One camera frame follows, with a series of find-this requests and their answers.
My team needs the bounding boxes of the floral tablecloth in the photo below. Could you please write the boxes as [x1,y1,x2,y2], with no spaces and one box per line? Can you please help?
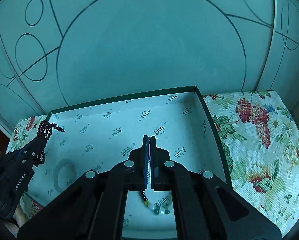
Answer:
[5,90,299,238]

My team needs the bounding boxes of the jade and dark bead bracelet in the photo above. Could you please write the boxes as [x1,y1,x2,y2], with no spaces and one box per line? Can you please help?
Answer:
[140,191,171,217]

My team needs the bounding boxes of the white jade bangle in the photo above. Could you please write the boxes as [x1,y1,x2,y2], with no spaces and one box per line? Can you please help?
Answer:
[53,159,77,193]

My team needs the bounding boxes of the frosted glass wardrobe doors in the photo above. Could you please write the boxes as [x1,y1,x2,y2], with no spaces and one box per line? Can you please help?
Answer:
[0,0,299,136]

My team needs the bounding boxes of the dark red bead bracelet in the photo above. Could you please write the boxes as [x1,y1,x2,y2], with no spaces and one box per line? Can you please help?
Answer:
[33,120,66,168]

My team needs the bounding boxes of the green shallow cardboard box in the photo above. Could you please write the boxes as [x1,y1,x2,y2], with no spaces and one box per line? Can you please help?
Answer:
[20,85,234,240]

